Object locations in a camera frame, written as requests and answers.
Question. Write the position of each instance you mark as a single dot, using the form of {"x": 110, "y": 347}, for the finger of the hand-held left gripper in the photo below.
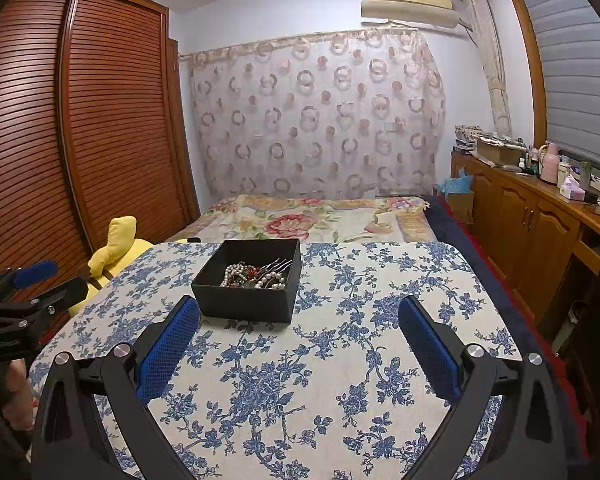
{"x": 30, "y": 272}
{"x": 67, "y": 294}

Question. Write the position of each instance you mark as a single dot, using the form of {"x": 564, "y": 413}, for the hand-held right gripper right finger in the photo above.
{"x": 427, "y": 350}

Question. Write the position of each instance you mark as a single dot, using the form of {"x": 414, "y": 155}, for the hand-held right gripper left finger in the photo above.
{"x": 172, "y": 350}

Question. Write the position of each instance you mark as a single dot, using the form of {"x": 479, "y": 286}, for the black cardboard box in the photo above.
{"x": 245, "y": 305}

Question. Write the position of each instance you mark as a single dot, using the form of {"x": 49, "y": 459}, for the silver hair fork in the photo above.
{"x": 278, "y": 263}

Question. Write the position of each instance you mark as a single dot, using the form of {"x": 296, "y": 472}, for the person's left hand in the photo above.
{"x": 17, "y": 392}

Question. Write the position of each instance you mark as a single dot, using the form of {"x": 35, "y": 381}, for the yellow plush toy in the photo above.
{"x": 120, "y": 245}

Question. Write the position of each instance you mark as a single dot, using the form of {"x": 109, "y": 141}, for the navy bed sheet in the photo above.
{"x": 480, "y": 270}

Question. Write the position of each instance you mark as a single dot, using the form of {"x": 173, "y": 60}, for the blue floral tablecloth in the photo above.
{"x": 305, "y": 385}

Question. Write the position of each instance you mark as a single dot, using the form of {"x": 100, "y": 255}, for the cardboard box with blue tissue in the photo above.
{"x": 457, "y": 200}

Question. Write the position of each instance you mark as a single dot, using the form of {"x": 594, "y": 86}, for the wooden sideboard cabinet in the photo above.
{"x": 520, "y": 220}

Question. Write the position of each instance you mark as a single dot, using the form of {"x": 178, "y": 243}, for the floral bed blanket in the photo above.
{"x": 290, "y": 222}

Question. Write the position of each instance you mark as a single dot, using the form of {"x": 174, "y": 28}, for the brown slatted wardrobe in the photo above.
{"x": 105, "y": 110}

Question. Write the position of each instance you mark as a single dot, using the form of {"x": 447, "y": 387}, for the flat cardboard box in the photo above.
{"x": 500, "y": 152}

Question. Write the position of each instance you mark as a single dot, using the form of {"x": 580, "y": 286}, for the pink tissue box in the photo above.
{"x": 571, "y": 191}

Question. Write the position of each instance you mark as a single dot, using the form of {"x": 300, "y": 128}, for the pink thermos jug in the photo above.
{"x": 550, "y": 165}

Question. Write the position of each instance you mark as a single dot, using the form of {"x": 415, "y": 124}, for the green bottle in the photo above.
{"x": 585, "y": 175}

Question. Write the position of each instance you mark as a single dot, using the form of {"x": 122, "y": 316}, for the beige lace pipe wrap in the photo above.
{"x": 495, "y": 70}

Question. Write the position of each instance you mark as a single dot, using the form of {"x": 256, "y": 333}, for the grey window blind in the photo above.
{"x": 570, "y": 60}

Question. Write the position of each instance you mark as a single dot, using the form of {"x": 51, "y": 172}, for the beige air conditioner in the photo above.
{"x": 405, "y": 2}

